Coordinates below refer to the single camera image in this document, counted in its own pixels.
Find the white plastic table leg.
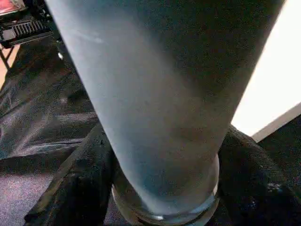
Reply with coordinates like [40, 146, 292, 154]
[44, 0, 287, 223]

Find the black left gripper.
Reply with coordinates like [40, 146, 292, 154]
[0, 18, 54, 48]

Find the white plastic table top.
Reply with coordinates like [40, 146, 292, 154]
[110, 0, 301, 226]

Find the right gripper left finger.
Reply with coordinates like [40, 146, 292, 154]
[24, 124, 119, 226]

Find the black table mat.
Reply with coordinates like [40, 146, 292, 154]
[0, 0, 301, 226]

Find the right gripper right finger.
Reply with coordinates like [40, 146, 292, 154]
[217, 124, 301, 226]

